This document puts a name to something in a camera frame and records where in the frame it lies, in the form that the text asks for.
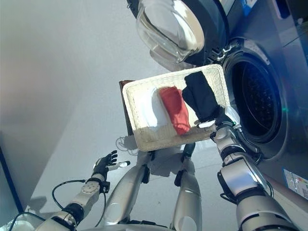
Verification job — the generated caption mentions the black cloth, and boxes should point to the black cloth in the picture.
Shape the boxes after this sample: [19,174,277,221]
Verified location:
[182,71,226,123]

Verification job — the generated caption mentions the red cloth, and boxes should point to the red cloth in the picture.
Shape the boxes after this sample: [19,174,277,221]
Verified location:
[157,87,192,136]

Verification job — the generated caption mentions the dark brown stool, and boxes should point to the dark brown stool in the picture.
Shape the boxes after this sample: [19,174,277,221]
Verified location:
[119,80,136,135]

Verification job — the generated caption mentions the grey front-load washing machine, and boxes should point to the grey front-load washing machine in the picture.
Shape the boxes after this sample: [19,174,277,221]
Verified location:
[192,0,308,207]

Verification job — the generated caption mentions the thin grey floor wire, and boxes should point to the thin grey floor wire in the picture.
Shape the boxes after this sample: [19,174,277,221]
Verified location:
[115,136,140,154]

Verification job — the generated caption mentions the white wicker basket tray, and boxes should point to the white wicker basket tray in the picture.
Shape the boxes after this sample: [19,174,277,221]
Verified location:
[122,64,229,152]

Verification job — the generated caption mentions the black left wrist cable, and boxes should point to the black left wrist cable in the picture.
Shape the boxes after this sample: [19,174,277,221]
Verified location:
[51,179,108,228]

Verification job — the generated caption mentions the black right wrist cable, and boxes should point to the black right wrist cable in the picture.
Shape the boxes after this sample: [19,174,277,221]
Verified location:
[237,127,265,164]

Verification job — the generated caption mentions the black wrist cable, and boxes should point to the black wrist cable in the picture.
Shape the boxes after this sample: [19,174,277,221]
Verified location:
[237,127,265,164]
[51,179,108,228]

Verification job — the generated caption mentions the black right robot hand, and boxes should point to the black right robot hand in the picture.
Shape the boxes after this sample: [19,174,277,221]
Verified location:
[194,107,241,129]

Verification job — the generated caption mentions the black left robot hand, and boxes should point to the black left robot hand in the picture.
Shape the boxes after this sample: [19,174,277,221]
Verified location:
[92,150,131,179]

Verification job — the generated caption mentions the round glass washing machine door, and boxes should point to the round glass washing machine door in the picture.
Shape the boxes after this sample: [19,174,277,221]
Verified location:
[126,0,229,70]

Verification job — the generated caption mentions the white cloth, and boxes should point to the white cloth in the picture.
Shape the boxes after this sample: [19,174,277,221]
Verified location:
[141,87,169,128]

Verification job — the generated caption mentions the silver left robot leg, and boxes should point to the silver left robot leg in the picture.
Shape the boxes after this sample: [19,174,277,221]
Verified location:
[104,150,154,224]

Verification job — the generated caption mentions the energy label sticker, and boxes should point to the energy label sticker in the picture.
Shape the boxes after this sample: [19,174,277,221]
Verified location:
[282,168,308,196]

